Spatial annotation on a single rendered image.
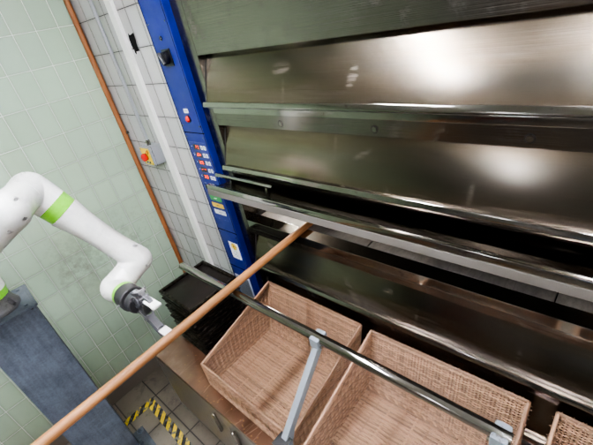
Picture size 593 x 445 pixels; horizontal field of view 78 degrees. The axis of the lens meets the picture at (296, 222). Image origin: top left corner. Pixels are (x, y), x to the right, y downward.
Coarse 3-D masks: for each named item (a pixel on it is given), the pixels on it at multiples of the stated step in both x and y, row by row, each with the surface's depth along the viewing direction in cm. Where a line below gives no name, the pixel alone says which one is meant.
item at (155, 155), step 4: (152, 144) 188; (156, 144) 187; (140, 148) 189; (144, 148) 186; (148, 148) 184; (152, 148) 185; (156, 148) 187; (160, 148) 188; (144, 152) 188; (148, 152) 185; (152, 152) 186; (156, 152) 187; (160, 152) 189; (148, 156) 187; (152, 156) 186; (156, 156) 188; (160, 156) 189; (164, 156) 191; (148, 160) 190; (152, 160) 187; (156, 160) 188; (160, 160) 190; (164, 160) 191; (152, 164) 189; (156, 164) 189
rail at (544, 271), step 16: (224, 192) 141; (240, 192) 135; (288, 208) 120; (304, 208) 115; (352, 224) 104; (368, 224) 100; (416, 240) 92; (432, 240) 89; (464, 256) 85; (480, 256) 82; (496, 256) 80; (528, 272) 76; (544, 272) 74; (560, 272) 73; (592, 288) 70
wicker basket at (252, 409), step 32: (256, 320) 180; (320, 320) 161; (352, 320) 149; (224, 352) 168; (256, 352) 178; (288, 352) 174; (320, 352) 167; (224, 384) 149; (256, 384) 162; (288, 384) 159; (320, 384) 156; (256, 416) 142; (288, 416) 147
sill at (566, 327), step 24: (264, 216) 169; (312, 240) 144; (336, 240) 141; (384, 264) 124; (408, 264) 122; (432, 288) 116; (456, 288) 109; (480, 288) 107; (504, 288) 105; (504, 312) 103; (528, 312) 98; (552, 312) 95; (576, 312) 94
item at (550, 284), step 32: (256, 192) 139; (288, 192) 136; (320, 192) 133; (320, 224) 112; (384, 224) 104; (416, 224) 102; (448, 224) 101; (480, 224) 99; (448, 256) 87; (512, 256) 83; (544, 256) 82; (576, 256) 81; (544, 288) 75; (576, 288) 71
